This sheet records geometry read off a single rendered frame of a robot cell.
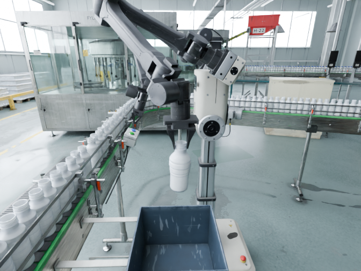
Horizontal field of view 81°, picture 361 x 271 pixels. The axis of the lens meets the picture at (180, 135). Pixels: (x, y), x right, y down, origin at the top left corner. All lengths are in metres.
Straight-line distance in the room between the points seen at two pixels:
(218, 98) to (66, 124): 4.16
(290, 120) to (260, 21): 5.31
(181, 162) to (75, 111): 4.28
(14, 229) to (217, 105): 0.96
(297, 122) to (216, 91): 1.62
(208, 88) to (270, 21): 6.56
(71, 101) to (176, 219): 4.08
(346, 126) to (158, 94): 2.43
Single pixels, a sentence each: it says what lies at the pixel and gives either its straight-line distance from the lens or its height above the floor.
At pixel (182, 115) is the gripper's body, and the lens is 0.60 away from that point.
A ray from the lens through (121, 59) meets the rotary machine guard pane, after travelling 4.42.
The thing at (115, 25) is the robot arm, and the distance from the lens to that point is 0.80.
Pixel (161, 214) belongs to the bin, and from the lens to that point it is 1.00.
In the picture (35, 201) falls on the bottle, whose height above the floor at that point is 1.14.
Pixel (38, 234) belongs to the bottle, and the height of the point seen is 1.06.
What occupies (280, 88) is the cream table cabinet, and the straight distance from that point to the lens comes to 4.85.
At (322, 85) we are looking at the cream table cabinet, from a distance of 5.00.
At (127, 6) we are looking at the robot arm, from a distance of 0.95.
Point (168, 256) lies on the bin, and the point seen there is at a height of 0.73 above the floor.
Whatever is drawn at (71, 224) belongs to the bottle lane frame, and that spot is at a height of 0.97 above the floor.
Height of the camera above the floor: 1.55
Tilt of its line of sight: 20 degrees down
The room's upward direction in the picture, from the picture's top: straight up
